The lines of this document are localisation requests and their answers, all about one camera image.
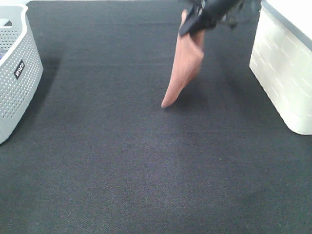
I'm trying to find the orange towel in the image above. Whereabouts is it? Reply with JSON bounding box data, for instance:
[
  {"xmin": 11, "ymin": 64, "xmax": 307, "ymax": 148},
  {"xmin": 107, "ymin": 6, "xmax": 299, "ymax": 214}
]
[{"xmin": 161, "ymin": 9, "xmax": 205, "ymax": 109}]

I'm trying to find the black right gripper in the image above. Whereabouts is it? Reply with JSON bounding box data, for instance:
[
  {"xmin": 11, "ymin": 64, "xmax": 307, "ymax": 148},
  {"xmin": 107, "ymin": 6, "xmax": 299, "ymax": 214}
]
[{"xmin": 179, "ymin": 0, "xmax": 244, "ymax": 37}]

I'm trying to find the white plastic basket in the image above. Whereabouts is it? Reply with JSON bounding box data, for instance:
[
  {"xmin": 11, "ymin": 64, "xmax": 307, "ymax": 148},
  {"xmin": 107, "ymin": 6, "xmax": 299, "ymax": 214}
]
[{"xmin": 249, "ymin": 0, "xmax": 312, "ymax": 135}]

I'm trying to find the black table mat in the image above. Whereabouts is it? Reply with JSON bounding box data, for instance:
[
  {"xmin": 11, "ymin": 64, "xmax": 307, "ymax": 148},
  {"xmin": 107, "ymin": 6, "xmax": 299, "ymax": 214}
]
[{"xmin": 0, "ymin": 0, "xmax": 312, "ymax": 234}]

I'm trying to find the grey perforated laundry basket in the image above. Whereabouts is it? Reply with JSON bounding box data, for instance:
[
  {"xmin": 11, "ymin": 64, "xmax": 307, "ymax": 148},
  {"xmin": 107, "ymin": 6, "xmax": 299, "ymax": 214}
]
[{"xmin": 0, "ymin": 2, "xmax": 43, "ymax": 142}]

